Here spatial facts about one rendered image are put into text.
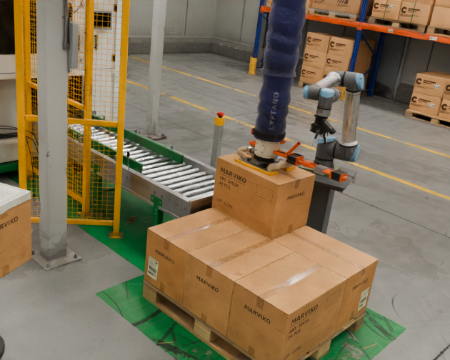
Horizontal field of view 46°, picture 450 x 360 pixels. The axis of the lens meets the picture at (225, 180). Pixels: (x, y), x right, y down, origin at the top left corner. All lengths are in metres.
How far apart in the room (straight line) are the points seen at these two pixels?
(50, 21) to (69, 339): 2.00
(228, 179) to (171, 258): 0.74
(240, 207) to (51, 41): 1.69
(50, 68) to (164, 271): 1.54
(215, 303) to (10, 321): 1.31
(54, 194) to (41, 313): 0.86
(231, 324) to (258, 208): 0.85
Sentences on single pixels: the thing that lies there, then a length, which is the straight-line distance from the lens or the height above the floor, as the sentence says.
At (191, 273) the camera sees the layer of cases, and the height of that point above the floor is 0.42.
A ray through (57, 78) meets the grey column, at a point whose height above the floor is 1.40.
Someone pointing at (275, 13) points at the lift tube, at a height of 1.99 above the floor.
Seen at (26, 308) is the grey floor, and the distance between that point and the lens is 3.77.
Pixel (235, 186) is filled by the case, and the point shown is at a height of 0.79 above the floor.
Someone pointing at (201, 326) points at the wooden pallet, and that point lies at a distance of 3.44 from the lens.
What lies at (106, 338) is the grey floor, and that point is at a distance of 3.49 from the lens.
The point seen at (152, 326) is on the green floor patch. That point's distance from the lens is 3.58.
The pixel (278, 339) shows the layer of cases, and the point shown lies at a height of 0.36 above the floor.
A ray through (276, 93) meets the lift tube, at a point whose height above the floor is 1.48.
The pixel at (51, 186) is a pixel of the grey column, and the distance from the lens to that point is 3.97.
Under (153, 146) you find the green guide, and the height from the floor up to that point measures 0.61.
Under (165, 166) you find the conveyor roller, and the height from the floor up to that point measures 0.55.
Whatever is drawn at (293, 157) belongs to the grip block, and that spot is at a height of 1.10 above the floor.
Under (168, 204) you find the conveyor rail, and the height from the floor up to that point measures 0.48.
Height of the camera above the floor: 2.18
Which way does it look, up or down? 21 degrees down
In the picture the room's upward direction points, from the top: 7 degrees clockwise
